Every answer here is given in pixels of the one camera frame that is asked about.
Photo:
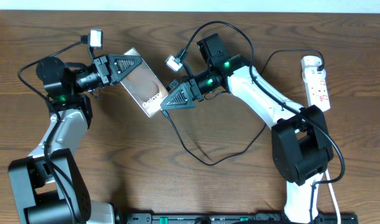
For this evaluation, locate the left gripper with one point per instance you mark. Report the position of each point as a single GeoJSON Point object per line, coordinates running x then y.
{"type": "Point", "coordinates": [102, 70]}

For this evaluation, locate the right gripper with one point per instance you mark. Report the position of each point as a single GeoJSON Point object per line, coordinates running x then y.
{"type": "Point", "coordinates": [189, 91]}

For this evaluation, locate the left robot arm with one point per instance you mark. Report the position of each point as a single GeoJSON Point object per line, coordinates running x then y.
{"type": "Point", "coordinates": [47, 184]}

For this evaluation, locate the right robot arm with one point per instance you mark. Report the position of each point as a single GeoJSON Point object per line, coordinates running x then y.
{"type": "Point", "coordinates": [301, 145]}

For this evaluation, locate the white power strip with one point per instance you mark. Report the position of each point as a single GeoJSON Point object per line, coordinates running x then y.
{"type": "Point", "coordinates": [315, 82]}

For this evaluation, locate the black mounting rail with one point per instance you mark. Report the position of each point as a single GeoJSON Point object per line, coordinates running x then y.
{"type": "Point", "coordinates": [236, 218]}

